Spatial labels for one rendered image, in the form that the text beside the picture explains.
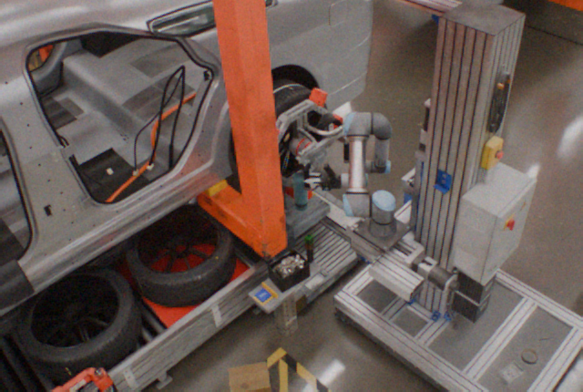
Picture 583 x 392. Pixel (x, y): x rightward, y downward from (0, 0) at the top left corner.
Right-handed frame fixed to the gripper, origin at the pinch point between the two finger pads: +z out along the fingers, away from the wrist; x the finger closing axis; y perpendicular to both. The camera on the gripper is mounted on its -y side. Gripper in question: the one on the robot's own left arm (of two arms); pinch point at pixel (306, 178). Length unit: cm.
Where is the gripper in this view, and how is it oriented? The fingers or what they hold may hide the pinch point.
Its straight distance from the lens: 342.2
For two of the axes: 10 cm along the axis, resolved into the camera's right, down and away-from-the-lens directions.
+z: -10.0, 0.2, 0.7
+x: 0.4, -6.6, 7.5
